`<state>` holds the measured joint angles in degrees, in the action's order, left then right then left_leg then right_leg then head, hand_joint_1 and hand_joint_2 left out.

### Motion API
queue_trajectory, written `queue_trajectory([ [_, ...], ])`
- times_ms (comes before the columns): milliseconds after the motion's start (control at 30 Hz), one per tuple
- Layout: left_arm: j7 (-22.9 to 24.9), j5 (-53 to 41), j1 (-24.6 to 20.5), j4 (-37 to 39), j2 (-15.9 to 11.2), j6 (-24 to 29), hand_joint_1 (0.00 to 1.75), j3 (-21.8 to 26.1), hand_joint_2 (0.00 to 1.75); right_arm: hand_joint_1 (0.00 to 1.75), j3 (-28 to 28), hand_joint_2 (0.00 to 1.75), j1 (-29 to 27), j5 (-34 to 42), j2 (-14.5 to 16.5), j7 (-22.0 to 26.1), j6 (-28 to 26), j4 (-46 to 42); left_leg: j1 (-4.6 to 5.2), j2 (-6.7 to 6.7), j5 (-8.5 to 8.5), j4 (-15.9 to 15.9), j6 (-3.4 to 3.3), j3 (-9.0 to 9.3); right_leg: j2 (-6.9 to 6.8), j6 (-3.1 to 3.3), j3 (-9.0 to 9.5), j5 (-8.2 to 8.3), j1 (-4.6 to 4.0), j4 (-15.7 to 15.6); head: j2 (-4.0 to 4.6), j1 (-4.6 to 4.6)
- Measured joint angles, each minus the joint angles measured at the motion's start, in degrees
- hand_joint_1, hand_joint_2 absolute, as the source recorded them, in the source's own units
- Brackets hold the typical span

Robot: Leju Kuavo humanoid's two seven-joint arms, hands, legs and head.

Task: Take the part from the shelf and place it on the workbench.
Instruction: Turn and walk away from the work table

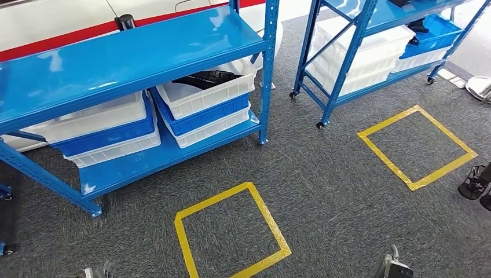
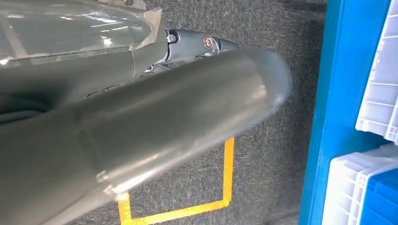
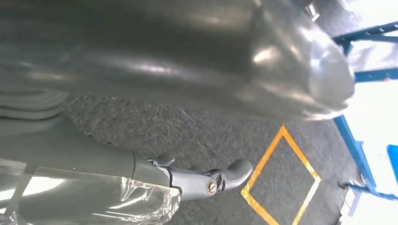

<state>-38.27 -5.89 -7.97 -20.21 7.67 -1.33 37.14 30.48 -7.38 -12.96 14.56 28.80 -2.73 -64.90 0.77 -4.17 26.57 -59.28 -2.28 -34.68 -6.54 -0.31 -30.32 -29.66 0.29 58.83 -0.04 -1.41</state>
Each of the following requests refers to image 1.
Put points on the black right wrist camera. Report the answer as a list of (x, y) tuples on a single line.
[(395, 268)]

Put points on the black floor object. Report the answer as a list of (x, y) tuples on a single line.
[(473, 184)]

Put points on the black part on shelf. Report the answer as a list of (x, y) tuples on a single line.
[(401, 2)]

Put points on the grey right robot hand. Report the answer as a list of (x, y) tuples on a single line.
[(395, 253)]

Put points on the white car with red stripe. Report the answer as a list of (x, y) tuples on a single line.
[(38, 19)]

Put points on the blue metal shelf rack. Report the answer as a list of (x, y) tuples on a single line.
[(346, 65), (115, 57), (4, 191)]

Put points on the black parts pile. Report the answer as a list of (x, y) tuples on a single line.
[(207, 78)]

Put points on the small white floor plate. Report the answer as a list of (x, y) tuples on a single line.
[(272, 85)]

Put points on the white bin stack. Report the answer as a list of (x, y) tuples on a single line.
[(23, 144), (376, 53)]

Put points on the yellow floor tape square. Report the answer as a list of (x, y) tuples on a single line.
[(387, 124)]

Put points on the black barrier post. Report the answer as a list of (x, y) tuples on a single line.
[(124, 22)]

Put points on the blue plastic bin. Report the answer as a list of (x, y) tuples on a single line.
[(441, 32), (211, 115), (107, 138)]

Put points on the black part in bin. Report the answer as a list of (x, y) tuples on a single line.
[(418, 27)]

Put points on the white round pedestal base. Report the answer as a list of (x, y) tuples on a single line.
[(479, 88)]

